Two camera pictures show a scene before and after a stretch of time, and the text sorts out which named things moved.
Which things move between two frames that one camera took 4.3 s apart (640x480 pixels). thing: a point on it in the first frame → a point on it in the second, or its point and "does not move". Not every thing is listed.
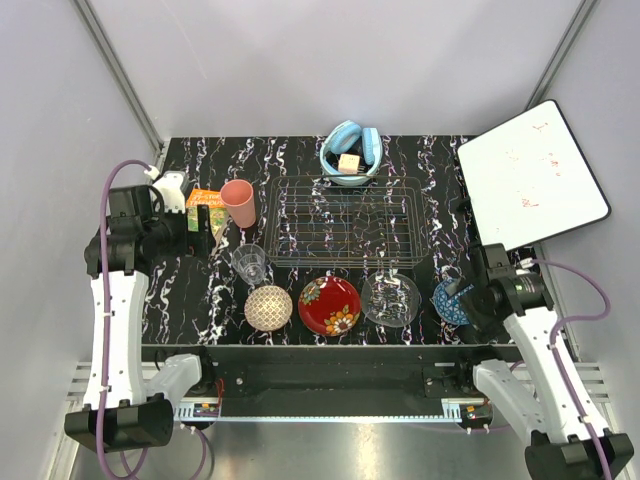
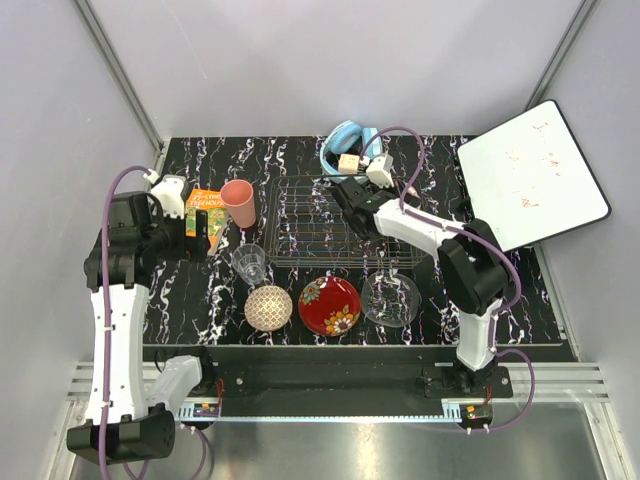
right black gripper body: (481, 319) → (377, 190)
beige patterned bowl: (268, 308) does not move
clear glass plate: (390, 299) does not move
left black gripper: (183, 246) does not move
